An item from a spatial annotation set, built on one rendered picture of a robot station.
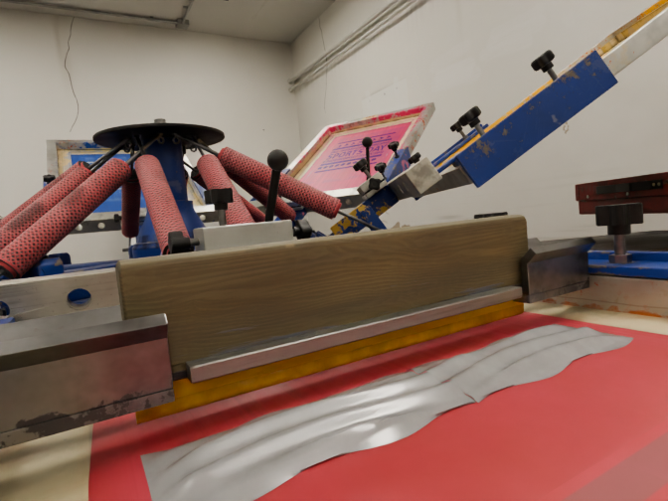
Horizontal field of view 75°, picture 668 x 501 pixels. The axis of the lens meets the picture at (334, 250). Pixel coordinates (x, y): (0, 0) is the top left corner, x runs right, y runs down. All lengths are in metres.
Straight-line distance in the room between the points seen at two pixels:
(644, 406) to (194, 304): 0.26
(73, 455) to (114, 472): 0.04
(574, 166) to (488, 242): 2.17
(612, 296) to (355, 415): 0.33
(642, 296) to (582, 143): 2.08
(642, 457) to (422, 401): 0.11
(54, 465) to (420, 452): 0.20
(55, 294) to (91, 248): 3.91
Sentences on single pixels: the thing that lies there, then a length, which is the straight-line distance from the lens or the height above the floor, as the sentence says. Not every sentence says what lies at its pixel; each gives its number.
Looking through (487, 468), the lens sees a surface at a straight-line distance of 0.23.
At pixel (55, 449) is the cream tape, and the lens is 0.32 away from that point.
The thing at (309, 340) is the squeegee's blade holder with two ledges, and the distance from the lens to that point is 0.30.
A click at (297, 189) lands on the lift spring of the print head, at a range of 1.00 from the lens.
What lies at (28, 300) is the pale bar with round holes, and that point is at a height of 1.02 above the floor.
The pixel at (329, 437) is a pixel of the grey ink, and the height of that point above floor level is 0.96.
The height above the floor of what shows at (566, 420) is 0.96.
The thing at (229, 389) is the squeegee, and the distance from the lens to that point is 0.31.
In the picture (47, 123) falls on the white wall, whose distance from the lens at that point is 4.54.
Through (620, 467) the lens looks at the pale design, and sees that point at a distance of 0.24.
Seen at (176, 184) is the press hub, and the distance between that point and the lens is 1.12.
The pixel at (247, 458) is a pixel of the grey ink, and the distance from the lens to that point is 0.24.
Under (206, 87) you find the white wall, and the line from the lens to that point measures 4.79.
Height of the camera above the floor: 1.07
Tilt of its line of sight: 4 degrees down
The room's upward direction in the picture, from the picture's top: 5 degrees counter-clockwise
